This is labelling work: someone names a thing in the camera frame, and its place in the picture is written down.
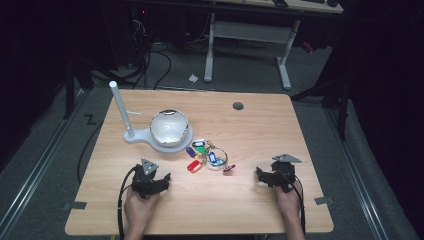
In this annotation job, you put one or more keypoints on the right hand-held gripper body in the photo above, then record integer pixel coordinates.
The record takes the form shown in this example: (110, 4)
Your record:
(284, 173)

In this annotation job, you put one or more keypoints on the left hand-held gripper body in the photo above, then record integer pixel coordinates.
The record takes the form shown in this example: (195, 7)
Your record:
(144, 181)

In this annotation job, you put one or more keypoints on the person's right hand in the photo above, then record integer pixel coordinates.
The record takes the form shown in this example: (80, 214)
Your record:
(288, 203)

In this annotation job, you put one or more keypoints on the white stand with pole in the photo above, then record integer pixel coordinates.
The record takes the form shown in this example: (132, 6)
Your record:
(140, 136)

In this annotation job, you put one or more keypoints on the grey tape piece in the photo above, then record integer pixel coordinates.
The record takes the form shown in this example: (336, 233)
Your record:
(324, 200)
(77, 205)

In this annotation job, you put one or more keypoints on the bunch of coloured key tags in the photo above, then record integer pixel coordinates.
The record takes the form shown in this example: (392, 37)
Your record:
(213, 158)

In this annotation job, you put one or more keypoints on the black metal stand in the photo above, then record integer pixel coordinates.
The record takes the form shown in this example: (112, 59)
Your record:
(336, 96)
(71, 86)

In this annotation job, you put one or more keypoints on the white paper scrap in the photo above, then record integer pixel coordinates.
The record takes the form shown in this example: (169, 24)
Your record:
(193, 78)

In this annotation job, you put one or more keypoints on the grey-legged wooden desk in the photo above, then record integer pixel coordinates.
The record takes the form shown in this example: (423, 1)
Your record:
(250, 31)

